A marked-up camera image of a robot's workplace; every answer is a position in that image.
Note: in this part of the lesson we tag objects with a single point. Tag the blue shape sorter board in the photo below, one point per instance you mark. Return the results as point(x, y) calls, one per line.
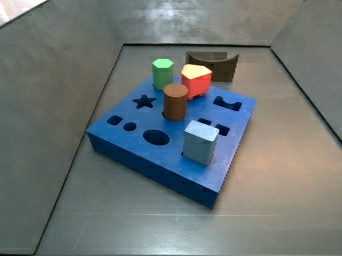
point(135, 136)

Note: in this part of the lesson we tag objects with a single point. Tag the light blue rectangular block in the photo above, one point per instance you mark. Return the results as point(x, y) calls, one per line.
point(199, 145)

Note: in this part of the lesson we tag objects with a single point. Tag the brown cylinder peg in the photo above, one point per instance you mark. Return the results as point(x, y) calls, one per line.
point(175, 102)

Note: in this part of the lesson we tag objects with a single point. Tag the red pentagon block white top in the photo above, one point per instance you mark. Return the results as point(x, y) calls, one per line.
point(197, 79)

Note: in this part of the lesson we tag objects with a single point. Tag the green hexagonal peg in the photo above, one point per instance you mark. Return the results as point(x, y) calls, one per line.
point(162, 73)

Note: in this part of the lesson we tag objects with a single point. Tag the black curved holder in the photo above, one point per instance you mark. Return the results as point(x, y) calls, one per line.
point(218, 62)

